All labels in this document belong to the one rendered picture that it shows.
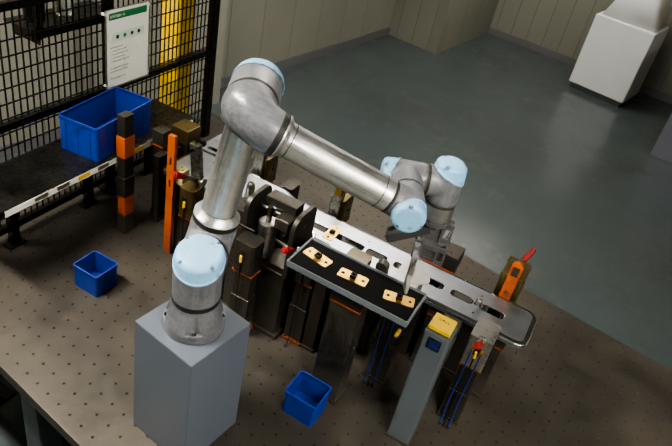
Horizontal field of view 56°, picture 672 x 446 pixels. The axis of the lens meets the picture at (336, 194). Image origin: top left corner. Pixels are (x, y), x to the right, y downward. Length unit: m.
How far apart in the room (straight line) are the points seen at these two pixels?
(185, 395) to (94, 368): 0.51
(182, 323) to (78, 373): 0.58
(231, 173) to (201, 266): 0.22
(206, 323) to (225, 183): 0.34
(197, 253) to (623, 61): 6.02
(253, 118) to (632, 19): 6.03
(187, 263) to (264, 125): 0.39
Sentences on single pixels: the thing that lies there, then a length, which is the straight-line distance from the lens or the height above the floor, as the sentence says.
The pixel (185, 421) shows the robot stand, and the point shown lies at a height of 0.90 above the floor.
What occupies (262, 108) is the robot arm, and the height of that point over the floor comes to 1.72.
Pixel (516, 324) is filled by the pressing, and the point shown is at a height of 1.00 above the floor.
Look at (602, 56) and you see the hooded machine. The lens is 7.13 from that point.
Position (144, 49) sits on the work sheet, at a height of 1.26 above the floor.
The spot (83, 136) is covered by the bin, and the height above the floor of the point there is 1.11.
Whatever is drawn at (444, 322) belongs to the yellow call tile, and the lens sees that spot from 1.69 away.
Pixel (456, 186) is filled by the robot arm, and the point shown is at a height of 1.56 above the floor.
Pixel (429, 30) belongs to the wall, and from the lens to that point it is 7.07.
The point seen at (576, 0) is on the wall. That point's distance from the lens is 7.91.
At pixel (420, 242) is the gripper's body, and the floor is 1.38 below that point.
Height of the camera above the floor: 2.27
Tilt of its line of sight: 33 degrees down
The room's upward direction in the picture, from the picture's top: 13 degrees clockwise
